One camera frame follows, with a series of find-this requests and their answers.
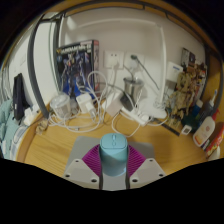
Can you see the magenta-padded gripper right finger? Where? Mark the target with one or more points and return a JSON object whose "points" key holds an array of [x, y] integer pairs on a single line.
{"points": [[136, 160]]}

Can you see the clear plastic jar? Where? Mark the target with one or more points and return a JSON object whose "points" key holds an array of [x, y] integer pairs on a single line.
{"points": [[60, 105]]}

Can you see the small white square clock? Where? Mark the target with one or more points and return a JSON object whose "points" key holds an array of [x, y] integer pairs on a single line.
{"points": [[186, 129]]}

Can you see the blue robot model box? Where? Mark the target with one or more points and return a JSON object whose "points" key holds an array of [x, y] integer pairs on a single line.
{"points": [[76, 66]]}

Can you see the white power strip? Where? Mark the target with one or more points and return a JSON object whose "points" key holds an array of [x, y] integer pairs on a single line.
{"points": [[139, 117]]}

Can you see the colourful figure box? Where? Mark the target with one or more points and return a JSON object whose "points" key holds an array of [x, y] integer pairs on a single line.
{"points": [[187, 56]]}

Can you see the white charger block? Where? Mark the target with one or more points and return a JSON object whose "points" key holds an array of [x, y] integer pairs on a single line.
{"points": [[85, 102], [114, 105]]}

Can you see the white wall socket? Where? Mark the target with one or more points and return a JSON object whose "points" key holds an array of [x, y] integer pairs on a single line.
{"points": [[139, 60], [114, 59]]}

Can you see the wooden shelf unit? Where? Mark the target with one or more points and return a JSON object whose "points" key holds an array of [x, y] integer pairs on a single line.
{"points": [[100, 4]]}

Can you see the small blue bottle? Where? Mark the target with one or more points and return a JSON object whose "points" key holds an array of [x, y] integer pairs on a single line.
{"points": [[197, 108]]}

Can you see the teal checked bedding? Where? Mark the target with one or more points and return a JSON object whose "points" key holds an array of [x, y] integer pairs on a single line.
{"points": [[7, 126]]}

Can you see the white tissue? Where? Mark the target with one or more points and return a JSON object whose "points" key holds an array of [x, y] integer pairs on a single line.
{"points": [[31, 115]]}

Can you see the light blue computer mouse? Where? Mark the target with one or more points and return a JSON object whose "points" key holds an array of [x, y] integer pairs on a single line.
{"points": [[114, 153]]}

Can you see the grey gooseneck light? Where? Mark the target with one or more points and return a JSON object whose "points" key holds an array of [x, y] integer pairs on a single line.
{"points": [[145, 71]]}

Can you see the steel cup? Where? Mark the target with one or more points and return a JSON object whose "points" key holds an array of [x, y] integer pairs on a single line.
{"points": [[133, 86]]}

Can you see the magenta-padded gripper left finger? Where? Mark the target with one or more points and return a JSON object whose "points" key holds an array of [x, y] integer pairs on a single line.
{"points": [[91, 160]]}

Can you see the black bag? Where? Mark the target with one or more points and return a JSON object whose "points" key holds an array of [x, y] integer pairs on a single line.
{"points": [[19, 96]]}

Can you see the white red-pump lotion bottle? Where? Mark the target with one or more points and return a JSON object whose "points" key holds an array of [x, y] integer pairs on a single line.
{"points": [[204, 131]]}

